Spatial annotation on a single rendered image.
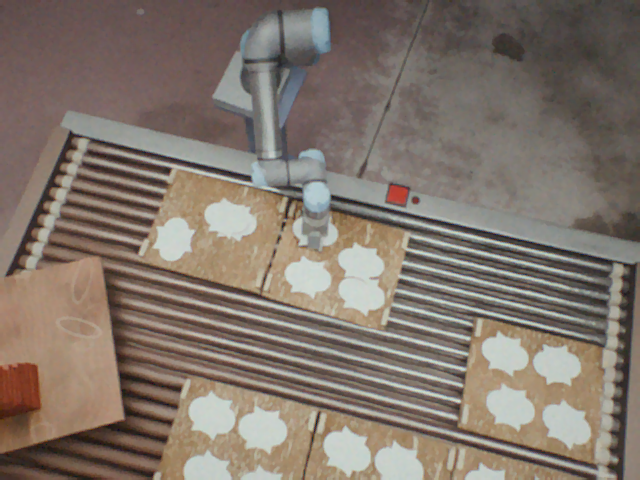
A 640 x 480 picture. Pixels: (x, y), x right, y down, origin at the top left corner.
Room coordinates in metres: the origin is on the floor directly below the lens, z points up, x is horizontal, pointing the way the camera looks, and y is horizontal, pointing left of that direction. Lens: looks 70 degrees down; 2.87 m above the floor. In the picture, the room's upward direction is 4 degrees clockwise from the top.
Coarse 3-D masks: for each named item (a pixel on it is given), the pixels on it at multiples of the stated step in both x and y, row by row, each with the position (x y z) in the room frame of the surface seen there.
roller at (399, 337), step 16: (48, 256) 0.58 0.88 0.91; (64, 256) 0.58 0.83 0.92; (80, 256) 0.58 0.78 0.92; (112, 272) 0.54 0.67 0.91; (128, 272) 0.54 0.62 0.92; (144, 272) 0.55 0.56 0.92; (160, 272) 0.55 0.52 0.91; (176, 288) 0.50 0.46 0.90; (192, 288) 0.50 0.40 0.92; (208, 288) 0.51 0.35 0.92; (224, 288) 0.51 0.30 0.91; (240, 304) 0.47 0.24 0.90; (256, 304) 0.47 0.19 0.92; (272, 304) 0.47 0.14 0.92; (288, 304) 0.47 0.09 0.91; (304, 320) 0.43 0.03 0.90; (320, 320) 0.43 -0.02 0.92; (336, 320) 0.43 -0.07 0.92; (368, 336) 0.39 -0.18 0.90; (384, 336) 0.39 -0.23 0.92; (400, 336) 0.40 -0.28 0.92; (416, 336) 0.40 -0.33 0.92; (432, 352) 0.36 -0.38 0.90; (448, 352) 0.36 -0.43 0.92; (464, 352) 0.36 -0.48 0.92; (608, 384) 0.30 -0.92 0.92
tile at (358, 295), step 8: (344, 280) 0.56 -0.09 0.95; (352, 280) 0.56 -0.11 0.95; (360, 280) 0.56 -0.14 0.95; (368, 280) 0.57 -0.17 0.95; (376, 280) 0.57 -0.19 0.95; (344, 288) 0.53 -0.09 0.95; (352, 288) 0.53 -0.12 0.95; (360, 288) 0.54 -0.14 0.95; (368, 288) 0.54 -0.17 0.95; (376, 288) 0.54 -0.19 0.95; (344, 296) 0.51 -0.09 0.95; (352, 296) 0.51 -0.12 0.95; (360, 296) 0.51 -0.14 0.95; (368, 296) 0.51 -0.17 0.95; (376, 296) 0.51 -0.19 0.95; (352, 304) 0.48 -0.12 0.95; (360, 304) 0.48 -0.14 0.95; (368, 304) 0.49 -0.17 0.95; (376, 304) 0.49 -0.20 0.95
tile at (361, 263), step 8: (360, 248) 0.67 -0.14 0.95; (344, 256) 0.64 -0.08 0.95; (352, 256) 0.64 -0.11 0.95; (360, 256) 0.64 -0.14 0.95; (368, 256) 0.65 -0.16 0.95; (376, 256) 0.65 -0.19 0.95; (344, 264) 0.61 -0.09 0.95; (352, 264) 0.61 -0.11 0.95; (360, 264) 0.62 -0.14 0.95; (368, 264) 0.62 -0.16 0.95; (376, 264) 0.62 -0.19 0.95; (352, 272) 0.59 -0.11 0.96; (360, 272) 0.59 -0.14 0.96; (368, 272) 0.59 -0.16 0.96; (376, 272) 0.59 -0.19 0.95
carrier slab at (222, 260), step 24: (168, 192) 0.83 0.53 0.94; (192, 192) 0.83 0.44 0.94; (216, 192) 0.84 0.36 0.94; (240, 192) 0.85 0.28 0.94; (264, 192) 0.85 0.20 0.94; (168, 216) 0.74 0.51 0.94; (192, 216) 0.75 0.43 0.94; (264, 216) 0.77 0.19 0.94; (192, 240) 0.66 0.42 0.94; (216, 240) 0.67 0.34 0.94; (264, 240) 0.68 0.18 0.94; (168, 264) 0.57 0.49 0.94; (192, 264) 0.58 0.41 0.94; (216, 264) 0.58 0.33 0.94; (240, 264) 0.59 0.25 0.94; (264, 264) 0.60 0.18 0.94; (240, 288) 0.51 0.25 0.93
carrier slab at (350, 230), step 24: (336, 216) 0.78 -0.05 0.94; (288, 240) 0.69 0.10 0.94; (336, 240) 0.70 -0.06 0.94; (360, 240) 0.70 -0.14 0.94; (384, 240) 0.71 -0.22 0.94; (288, 264) 0.60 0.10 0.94; (336, 264) 0.61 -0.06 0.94; (384, 264) 0.63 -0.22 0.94; (288, 288) 0.52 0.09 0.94; (336, 288) 0.53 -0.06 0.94; (384, 288) 0.55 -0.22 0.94; (336, 312) 0.45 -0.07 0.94; (360, 312) 0.46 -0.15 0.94
